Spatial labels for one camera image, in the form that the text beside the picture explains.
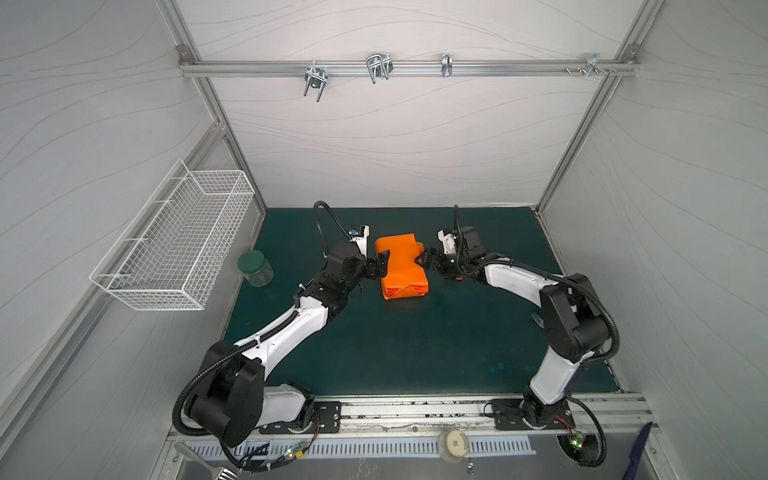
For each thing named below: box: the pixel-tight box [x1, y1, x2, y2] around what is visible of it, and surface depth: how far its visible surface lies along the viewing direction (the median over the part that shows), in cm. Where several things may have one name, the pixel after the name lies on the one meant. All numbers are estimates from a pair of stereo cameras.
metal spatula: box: [174, 442, 241, 480], surface depth 67 cm
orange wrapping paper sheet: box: [375, 233, 429, 300], surface depth 93 cm
